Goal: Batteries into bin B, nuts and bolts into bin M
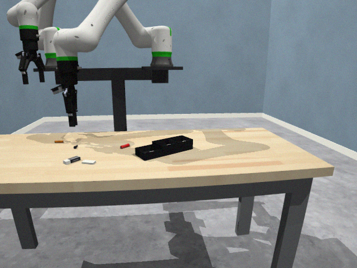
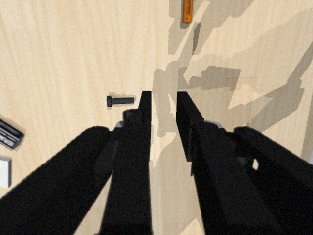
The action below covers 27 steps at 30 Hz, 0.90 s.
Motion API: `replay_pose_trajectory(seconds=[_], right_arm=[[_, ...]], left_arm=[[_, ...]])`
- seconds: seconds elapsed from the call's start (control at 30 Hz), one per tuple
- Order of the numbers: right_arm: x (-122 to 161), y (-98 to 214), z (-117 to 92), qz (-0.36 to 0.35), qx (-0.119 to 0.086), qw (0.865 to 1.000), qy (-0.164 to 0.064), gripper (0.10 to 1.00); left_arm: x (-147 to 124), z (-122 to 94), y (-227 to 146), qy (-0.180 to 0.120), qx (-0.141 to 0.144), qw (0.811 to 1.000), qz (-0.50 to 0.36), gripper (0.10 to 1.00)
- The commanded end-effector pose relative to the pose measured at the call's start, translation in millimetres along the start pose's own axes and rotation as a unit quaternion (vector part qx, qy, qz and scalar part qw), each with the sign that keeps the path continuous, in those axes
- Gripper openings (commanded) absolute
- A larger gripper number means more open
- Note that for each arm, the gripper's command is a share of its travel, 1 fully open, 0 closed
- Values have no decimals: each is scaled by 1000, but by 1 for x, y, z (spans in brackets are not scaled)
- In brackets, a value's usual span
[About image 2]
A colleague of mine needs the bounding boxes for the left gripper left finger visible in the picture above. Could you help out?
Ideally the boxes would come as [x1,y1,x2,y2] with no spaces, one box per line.
[0,91,154,235]

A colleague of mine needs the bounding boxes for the orange battery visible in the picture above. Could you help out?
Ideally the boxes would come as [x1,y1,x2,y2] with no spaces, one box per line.
[182,0,193,23]

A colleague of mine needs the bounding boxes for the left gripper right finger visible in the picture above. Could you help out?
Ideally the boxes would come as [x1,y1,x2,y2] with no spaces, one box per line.
[176,91,313,235]

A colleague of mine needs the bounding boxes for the black eraser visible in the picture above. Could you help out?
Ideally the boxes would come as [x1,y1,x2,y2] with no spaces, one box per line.
[0,119,24,151]

